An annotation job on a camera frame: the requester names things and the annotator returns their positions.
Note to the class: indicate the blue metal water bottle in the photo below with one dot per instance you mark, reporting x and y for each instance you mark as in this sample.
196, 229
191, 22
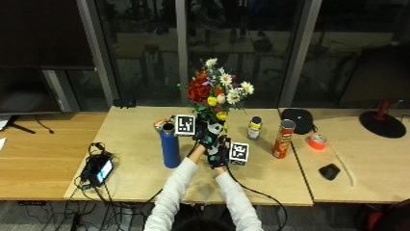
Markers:
169, 147

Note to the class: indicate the red and black bag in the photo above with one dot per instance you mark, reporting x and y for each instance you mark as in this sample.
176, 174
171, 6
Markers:
386, 216

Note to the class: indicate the small orange white packet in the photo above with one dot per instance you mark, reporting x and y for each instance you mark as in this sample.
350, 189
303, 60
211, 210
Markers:
161, 123

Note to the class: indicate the black computer mouse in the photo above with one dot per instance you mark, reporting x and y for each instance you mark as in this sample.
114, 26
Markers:
329, 171

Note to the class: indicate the black lamp base red stem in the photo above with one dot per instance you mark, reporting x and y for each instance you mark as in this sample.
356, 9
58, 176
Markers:
382, 123

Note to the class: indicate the black computer monitor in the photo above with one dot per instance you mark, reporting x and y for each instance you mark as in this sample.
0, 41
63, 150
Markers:
26, 89

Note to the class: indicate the orange chips can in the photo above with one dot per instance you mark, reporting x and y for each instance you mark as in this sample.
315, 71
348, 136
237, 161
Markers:
284, 139

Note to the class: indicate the small black box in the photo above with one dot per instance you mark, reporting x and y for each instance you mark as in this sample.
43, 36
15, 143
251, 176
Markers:
124, 103

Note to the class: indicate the black power strip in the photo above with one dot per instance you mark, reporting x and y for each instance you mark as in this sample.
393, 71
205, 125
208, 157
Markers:
31, 203

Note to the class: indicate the person's right hand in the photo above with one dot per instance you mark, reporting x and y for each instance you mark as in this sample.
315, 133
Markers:
219, 154

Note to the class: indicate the white marker cube glove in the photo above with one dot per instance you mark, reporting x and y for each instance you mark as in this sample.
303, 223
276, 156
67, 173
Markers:
239, 153
185, 124

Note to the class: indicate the white marker cube right glove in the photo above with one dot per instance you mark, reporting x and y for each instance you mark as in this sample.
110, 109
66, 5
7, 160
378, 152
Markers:
239, 153

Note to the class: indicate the black pouch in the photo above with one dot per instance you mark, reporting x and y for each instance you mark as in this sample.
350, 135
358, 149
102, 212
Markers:
299, 120

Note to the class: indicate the white paper sheet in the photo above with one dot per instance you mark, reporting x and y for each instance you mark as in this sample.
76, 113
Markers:
3, 122

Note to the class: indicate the person's left hand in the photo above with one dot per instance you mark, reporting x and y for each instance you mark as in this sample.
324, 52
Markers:
208, 134

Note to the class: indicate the white marker cube left glove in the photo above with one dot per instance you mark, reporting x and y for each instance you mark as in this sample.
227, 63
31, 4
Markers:
185, 124

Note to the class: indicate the black device with lit screen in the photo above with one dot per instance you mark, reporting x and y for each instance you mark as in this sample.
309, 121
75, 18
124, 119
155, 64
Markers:
99, 168

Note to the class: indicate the colourful artificial flower bouquet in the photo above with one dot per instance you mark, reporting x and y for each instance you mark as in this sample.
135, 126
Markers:
211, 91

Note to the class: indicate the small bottle with yellow label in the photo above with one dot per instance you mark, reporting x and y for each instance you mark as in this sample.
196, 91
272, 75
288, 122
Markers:
255, 129

